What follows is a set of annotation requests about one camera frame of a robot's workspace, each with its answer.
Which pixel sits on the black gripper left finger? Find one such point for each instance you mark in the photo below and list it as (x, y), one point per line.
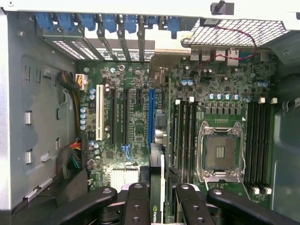
(137, 199)

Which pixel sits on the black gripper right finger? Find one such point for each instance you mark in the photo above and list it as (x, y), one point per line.
(189, 204)

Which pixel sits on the silver chipset heatsink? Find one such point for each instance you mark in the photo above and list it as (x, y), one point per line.
(124, 175)

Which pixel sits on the CPU socket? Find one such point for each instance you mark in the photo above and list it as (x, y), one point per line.
(221, 152)

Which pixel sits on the green motherboard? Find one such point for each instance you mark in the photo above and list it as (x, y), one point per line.
(136, 122)

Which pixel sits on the long black expansion slot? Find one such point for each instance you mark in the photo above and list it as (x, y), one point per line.
(126, 117)
(113, 117)

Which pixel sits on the blue expansion slot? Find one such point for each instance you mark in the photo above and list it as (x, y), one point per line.
(152, 112)

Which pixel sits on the white expansion slot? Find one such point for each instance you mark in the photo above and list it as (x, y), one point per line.
(100, 112)

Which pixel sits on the short black expansion slot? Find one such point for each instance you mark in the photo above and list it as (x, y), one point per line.
(139, 97)

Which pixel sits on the dark grey open PC case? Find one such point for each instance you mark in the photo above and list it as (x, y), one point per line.
(286, 152)

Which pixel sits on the solid metal slot cover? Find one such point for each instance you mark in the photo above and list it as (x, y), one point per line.
(125, 50)
(108, 49)
(141, 49)

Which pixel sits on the perforated metal slot cover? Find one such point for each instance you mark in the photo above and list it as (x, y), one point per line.
(63, 48)
(82, 48)

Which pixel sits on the blue slot retention clip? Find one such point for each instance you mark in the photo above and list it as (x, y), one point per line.
(88, 22)
(152, 20)
(45, 21)
(130, 23)
(109, 23)
(173, 25)
(65, 22)

